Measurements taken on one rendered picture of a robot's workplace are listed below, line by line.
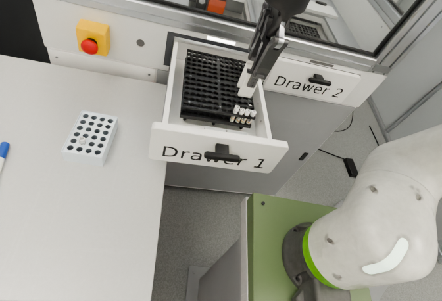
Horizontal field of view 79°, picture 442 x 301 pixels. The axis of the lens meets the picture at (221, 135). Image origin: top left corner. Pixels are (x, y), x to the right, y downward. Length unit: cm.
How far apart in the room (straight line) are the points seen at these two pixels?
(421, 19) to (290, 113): 45
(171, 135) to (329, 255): 35
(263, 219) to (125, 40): 59
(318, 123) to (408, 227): 69
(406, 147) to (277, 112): 54
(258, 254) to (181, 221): 88
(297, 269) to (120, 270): 34
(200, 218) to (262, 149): 93
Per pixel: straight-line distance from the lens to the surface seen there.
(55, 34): 89
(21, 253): 63
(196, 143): 56
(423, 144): 56
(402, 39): 96
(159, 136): 55
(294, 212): 67
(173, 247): 140
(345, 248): 48
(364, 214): 46
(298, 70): 87
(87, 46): 78
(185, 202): 149
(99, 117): 72
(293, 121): 106
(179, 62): 84
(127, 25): 80
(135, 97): 82
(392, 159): 57
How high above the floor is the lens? 134
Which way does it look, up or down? 48 degrees down
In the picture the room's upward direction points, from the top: 23 degrees clockwise
